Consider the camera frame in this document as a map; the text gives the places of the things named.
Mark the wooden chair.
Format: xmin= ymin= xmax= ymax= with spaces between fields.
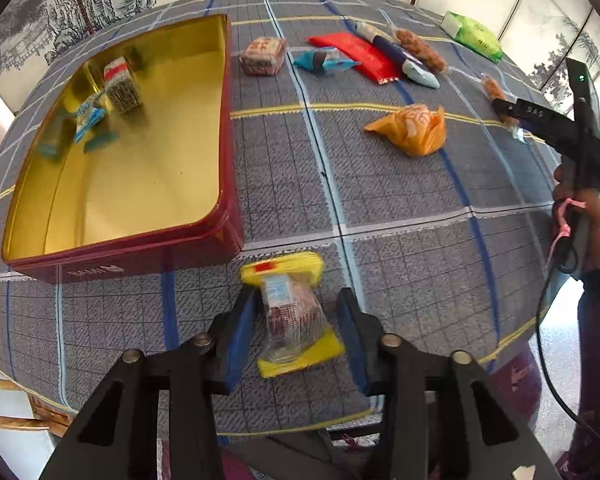
xmin=0 ymin=355 xmax=76 ymax=441

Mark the long red snack packet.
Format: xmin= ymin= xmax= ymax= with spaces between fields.
xmin=306 ymin=31 xmax=406 ymax=86

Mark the square red-white patterned snack pack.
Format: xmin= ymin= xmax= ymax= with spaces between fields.
xmin=239 ymin=36 xmax=288 ymax=77

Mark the pink string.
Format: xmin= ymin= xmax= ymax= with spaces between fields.
xmin=547 ymin=199 xmax=587 ymax=266

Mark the yellow packet dark red snack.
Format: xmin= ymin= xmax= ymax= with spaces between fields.
xmin=239 ymin=252 xmax=345 ymax=379

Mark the long navy white snack packet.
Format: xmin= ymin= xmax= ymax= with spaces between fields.
xmin=354 ymin=21 xmax=441 ymax=90

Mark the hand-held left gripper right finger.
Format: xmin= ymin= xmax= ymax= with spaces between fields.
xmin=336 ymin=287 xmax=563 ymax=480

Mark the small clear nut brittle packet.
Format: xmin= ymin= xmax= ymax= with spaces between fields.
xmin=481 ymin=74 xmax=528 ymax=143

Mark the orange snack packet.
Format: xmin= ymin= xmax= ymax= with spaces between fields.
xmin=364 ymin=104 xmax=448 ymax=157

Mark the green snack bag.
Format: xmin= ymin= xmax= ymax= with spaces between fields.
xmin=440 ymin=11 xmax=504 ymax=64

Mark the red gold-lined tin box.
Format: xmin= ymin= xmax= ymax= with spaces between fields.
xmin=1 ymin=14 xmax=246 ymax=286

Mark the blue twist-end candy packet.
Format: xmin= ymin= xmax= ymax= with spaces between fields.
xmin=292 ymin=47 xmax=363 ymax=75
xmin=74 ymin=92 xmax=108 ymax=143

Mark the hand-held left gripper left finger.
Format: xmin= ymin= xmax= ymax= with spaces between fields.
xmin=39 ymin=287 xmax=258 ymax=480

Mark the long clear nut brittle bar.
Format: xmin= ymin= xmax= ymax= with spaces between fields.
xmin=387 ymin=24 xmax=453 ymax=77

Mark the black cable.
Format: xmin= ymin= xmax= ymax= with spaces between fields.
xmin=535 ymin=245 xmax=596 ymax=436

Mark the grey block snack red label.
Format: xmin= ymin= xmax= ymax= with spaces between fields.
xmin=102 ymin=56 xmax=145 ymax=115

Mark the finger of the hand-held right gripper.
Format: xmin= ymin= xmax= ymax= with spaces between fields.
xmin=491 ymin=97 xmax=581 ymax=141

